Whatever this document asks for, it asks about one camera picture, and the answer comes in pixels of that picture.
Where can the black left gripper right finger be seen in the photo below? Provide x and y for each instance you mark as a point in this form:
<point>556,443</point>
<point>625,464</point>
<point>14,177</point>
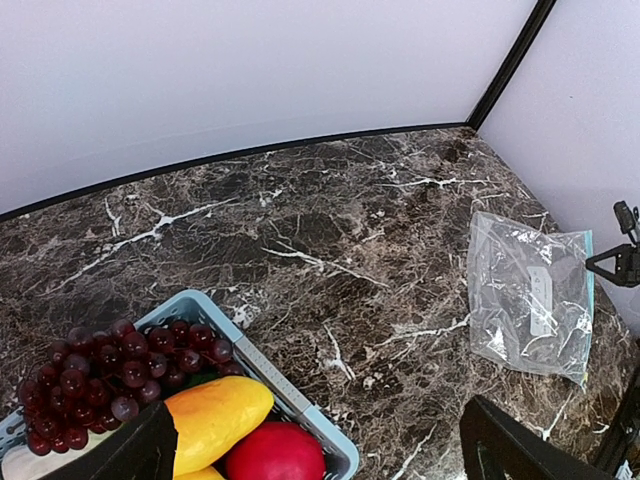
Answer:
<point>496,446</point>

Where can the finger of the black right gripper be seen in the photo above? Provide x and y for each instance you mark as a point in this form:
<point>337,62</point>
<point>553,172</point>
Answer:
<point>619,265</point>

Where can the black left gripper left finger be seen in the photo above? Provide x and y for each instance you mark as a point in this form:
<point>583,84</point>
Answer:
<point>144,448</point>

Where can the clear zip top bag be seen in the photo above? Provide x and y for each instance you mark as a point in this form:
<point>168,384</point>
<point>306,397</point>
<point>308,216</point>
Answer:
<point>531,297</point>

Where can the yellow lemon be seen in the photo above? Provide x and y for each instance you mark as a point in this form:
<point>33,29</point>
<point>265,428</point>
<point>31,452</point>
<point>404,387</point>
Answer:
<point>208,473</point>

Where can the yellow mango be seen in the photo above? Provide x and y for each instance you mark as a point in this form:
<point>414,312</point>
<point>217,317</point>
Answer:
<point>212,417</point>

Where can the dark red grape bunch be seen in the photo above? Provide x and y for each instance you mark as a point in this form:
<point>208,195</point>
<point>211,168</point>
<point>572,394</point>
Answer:
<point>95,381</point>

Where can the red apple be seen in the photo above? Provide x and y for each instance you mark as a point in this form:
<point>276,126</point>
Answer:
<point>277,450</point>

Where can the light blue plastic basket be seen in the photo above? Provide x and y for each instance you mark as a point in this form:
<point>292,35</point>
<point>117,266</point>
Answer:
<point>341,454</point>

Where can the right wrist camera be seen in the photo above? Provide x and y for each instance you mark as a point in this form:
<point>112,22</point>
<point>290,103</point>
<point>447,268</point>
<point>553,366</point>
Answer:
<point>628,220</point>

